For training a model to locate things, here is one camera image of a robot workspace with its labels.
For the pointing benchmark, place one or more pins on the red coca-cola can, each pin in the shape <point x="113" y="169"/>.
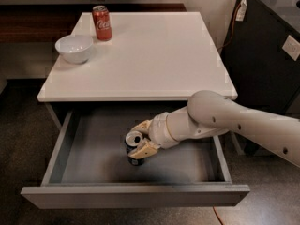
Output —
<point x="101" y="18"/>

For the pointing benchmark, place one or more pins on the grey top drawer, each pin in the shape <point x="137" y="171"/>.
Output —
<point x="89" y="167"/>

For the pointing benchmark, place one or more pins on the white paper tag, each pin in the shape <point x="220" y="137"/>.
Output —
<point x="241" y="12"/>

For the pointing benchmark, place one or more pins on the white ceramic bowl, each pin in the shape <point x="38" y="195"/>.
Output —
<point x="75" y="49"/>

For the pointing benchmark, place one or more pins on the white-topped grey drawer cabinet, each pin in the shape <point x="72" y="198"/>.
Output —
<point x="151" y="57"/>

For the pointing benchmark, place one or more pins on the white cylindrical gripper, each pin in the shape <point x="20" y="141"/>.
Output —
<point x="158" y="129"/>

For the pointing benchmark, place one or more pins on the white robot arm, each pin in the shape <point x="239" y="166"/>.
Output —
<point x="209" y="114"/>

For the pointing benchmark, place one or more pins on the blue pepsi can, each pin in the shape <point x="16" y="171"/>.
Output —
<point x="132" y="140"/>

